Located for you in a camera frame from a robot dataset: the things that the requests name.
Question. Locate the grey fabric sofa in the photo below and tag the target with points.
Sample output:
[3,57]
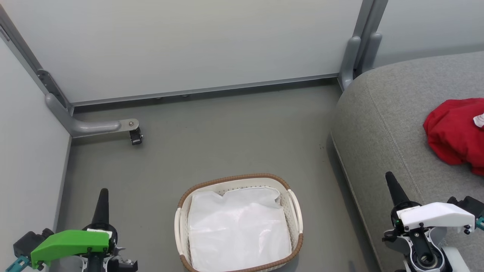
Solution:
[385,132]

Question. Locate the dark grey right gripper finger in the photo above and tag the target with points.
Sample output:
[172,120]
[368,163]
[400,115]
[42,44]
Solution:
[395,190]

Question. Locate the grey partition corner post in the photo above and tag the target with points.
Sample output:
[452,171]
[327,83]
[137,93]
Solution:
[359,45]

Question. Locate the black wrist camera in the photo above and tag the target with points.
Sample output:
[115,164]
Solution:
[469,206]
[30,240]

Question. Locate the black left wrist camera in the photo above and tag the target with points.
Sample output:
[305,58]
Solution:
[30,240]

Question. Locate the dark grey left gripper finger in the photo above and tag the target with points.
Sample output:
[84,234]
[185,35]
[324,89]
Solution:
[101,207]

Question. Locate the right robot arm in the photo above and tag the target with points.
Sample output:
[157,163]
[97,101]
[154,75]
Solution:
[425,253]

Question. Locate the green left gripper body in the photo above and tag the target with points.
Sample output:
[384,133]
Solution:
[72,241]

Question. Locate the grey partition bottom rail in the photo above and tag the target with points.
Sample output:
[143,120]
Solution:
[204,90]

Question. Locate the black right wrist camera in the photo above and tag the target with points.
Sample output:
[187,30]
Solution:
[469,206]

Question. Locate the red garment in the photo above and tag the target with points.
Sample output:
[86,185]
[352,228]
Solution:
[453,132]

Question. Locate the cream laundry basket brown rim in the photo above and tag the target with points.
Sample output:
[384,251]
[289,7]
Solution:
[183,211]

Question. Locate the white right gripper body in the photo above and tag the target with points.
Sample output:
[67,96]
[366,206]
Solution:
[435,217]

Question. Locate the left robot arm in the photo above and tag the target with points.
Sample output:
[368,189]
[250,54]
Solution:
[98,264]

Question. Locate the black caster wheel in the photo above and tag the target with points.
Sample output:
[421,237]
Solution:
[135,136]

